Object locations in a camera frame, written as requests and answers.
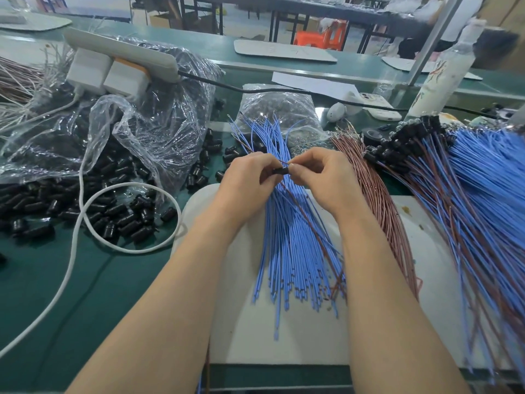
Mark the person's right hand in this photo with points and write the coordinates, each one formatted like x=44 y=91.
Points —
x=332 y=184

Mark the person's left hand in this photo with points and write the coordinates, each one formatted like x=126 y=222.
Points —
x=246 y=193

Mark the pile of black plastic caps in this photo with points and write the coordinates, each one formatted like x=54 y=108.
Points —
x=33 y=209

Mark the person's left forearm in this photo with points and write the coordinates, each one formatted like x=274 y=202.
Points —
x=164 y=324

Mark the person's right forearm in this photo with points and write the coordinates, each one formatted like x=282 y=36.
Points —
x=398 y=324

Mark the white computer mouse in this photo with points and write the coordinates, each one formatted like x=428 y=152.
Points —
x=335 y=113

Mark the small clear plastic bag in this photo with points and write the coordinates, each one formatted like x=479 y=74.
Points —
x=279 y=110

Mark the white flat device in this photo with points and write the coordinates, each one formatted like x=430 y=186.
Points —
x=377 y=107

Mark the white paper sheet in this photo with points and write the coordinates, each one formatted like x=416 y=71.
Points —
x=312 y=83

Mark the large clear plastic bag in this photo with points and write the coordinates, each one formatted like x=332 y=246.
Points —
x=168 y=119

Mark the white flat tray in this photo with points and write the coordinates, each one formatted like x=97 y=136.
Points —
x=33 y=22
x=398 y=64
x=283 y=51

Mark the orange plastic stool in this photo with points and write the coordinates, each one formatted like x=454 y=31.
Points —
x=321 y=35

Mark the white spray bottle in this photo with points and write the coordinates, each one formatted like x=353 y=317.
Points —
x=439 y=78

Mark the white work board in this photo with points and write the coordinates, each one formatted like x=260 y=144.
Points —
x=303 y=340

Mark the white orange charger adapter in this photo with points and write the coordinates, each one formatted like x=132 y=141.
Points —
x=125 y=79

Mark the white power strip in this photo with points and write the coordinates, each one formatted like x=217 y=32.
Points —
x=123 y=51

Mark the cardboard boxes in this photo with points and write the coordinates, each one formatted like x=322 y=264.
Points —
x=507 y=20

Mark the blue table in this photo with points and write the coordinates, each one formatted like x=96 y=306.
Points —
x=82 y=4

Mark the slanted metal frame post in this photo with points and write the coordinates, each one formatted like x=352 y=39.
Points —
x=435 y=37

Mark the long black-frame table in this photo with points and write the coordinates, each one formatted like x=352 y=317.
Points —
x=287 y=5

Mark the short metal frame post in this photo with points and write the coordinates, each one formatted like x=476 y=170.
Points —
x=518 y=119

